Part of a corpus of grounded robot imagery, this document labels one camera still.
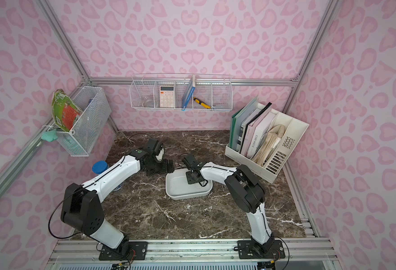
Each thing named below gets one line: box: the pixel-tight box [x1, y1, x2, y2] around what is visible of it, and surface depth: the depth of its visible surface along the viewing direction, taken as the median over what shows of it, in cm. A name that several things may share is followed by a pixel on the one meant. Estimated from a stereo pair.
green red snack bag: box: [51, 88, 83, 132], surface depth 74 cm
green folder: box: [228, 96, 259, 152], surface depth 90 cm
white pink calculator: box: [159, 85, 175, 108], surface depth 97 cm
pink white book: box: [241, 107, 277, 160], surface depth 91 cm
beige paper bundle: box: [252, 124, 286, 167], surface depth 92 cm
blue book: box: [181, 74, 196, 111], surface depth 90 cm
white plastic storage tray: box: [165, 168, 214, 201], surface depth 92 cm
